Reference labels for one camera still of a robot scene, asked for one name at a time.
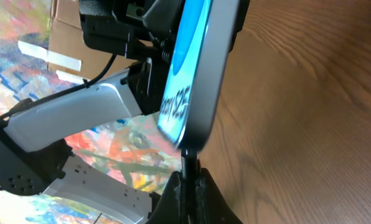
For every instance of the brown cardboard box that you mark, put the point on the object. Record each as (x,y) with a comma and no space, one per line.
(66,38)

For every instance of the turquoise screen smartphone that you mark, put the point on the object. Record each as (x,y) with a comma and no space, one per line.
(196,72)

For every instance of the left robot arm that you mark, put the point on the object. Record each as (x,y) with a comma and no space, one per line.
(35,159)

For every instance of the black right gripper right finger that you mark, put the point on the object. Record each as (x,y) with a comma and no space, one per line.
(211,207)

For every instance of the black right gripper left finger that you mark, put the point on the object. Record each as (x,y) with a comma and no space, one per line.
(168,209)

